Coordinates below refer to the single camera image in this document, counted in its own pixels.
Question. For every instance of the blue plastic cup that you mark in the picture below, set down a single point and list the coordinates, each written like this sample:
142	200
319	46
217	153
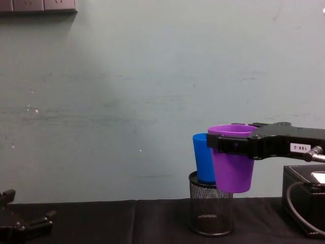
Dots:
201	157

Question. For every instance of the purple plastic cup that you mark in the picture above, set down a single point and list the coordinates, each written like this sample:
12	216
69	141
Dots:
233	170

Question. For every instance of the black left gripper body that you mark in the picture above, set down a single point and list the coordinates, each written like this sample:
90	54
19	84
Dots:
10	228

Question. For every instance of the black rectangular box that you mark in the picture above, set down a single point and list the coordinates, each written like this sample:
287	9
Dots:
307	203

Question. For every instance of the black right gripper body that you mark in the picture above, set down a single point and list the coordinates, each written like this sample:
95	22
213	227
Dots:
276	141

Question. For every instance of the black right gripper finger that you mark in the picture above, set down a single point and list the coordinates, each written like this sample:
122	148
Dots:
233	147
274	124

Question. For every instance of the grey wall socket panel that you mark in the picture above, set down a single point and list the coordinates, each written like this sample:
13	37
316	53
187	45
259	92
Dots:
38	6

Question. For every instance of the pale flat card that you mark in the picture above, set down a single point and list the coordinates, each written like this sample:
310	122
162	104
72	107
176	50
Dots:
318	177

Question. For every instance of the black table cloth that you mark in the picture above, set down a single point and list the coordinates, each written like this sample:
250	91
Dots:
114	223

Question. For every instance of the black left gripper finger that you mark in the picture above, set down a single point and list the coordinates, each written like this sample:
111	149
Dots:
7	197
41	221

